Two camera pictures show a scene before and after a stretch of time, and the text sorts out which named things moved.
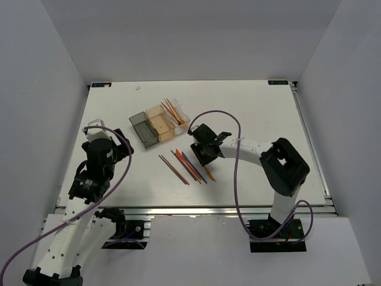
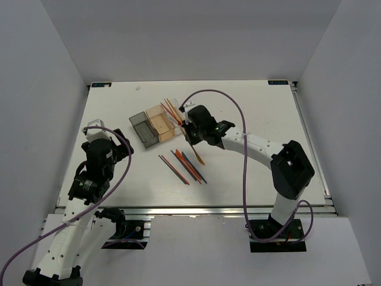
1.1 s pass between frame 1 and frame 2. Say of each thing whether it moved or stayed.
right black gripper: moved
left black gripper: stayed
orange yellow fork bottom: stayed
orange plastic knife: moved
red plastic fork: stayed
